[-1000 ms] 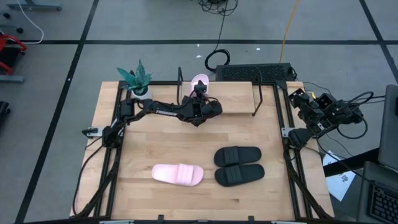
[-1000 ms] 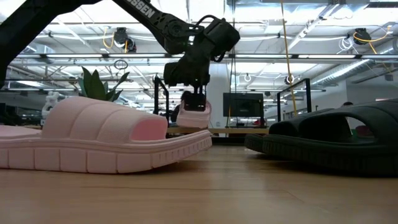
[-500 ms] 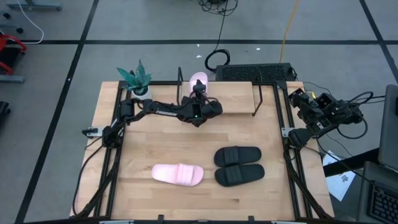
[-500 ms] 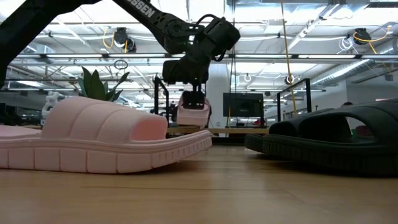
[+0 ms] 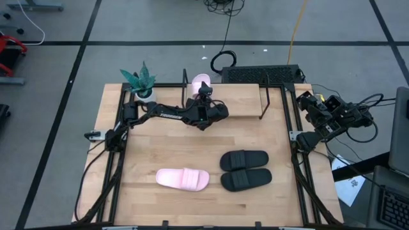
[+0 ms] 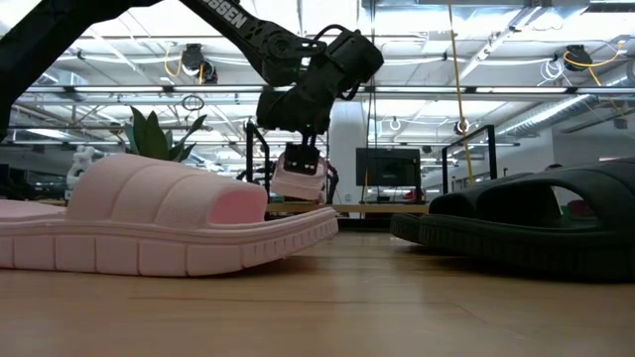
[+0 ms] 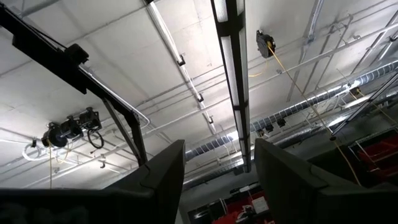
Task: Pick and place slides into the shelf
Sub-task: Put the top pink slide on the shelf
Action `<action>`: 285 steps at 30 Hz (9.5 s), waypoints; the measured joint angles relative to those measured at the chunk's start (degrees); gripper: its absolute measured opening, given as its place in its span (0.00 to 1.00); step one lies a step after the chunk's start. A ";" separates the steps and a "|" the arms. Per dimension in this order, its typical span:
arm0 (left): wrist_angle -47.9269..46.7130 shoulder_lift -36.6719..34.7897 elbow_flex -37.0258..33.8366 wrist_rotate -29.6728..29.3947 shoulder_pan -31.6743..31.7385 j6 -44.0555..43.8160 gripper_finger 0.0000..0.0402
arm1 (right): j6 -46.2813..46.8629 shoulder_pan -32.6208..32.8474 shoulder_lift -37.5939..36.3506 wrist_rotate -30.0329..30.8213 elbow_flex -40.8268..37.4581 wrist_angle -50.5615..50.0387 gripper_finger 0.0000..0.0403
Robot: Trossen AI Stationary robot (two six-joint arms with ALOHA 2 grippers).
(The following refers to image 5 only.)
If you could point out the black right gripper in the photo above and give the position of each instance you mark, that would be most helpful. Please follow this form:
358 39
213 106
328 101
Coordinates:
332 113

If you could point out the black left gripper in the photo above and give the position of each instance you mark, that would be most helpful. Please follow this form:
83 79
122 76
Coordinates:
211 113

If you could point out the pink foam slide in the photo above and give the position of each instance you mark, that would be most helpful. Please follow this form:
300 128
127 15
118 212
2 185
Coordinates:
199 81
182 179

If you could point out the black foam slide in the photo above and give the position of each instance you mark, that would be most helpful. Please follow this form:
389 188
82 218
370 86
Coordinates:
244 160
246 179

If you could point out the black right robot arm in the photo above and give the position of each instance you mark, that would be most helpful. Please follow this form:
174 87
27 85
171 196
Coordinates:
358 115

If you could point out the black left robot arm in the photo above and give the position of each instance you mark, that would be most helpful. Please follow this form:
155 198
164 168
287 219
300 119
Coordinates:
166 115

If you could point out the white plant pot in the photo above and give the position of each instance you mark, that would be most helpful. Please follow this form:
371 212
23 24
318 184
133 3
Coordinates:
148 97

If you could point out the black computer case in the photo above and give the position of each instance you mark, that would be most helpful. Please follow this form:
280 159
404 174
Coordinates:
262 75

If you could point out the green succulent plant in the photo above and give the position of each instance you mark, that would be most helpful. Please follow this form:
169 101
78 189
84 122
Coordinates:
140 80

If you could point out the black desk edge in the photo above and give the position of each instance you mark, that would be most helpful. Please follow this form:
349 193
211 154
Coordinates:
361 167

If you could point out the white paper sheet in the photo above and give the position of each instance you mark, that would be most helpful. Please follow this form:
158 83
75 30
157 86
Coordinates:
348 185

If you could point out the grey open laptop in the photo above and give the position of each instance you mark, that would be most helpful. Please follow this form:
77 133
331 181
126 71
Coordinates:
391 204

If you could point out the grey furniture base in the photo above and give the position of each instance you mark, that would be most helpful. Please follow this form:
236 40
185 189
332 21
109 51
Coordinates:
35 5

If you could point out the silver metal bracket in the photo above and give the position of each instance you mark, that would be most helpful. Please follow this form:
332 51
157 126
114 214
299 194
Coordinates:
294 135
101 134

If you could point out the wooden shelf with black frame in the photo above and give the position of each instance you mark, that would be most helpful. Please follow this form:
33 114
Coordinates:
239 99

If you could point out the black aluminium table frame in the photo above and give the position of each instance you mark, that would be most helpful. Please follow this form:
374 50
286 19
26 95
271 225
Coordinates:
159 85

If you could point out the red cart frame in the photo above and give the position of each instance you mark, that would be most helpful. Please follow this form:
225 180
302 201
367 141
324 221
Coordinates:
9 40

